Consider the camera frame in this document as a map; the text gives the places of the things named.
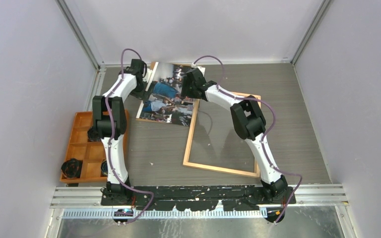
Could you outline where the light wooden picture frame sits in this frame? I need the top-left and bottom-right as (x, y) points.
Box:
(182, 92), (262, 179)

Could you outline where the printed photo with white border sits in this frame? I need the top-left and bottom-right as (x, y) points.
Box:
(135, 61), (200, 127)

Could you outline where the clear plastic sheet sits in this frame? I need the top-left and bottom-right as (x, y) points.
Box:
(189, 95), (260, 173)

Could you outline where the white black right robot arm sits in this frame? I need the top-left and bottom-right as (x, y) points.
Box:
(182, 68), (292, 204)

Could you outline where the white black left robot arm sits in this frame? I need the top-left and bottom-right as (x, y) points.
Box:
(92, 59), (154, 206)

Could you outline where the orange compartment tray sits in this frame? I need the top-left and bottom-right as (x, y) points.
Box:
(60, 110), (130, 184)

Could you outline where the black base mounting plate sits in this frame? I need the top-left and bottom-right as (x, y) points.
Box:
(110, 185), (296, 212)

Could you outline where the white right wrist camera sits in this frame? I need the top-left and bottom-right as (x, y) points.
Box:
(191, 64), (205, 76)

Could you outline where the black coiled cable roll front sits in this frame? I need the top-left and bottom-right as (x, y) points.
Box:
(61, 158), (84, 179)

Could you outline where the aluminium rail front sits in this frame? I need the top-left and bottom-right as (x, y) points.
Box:
(51, 184), (348, 222)

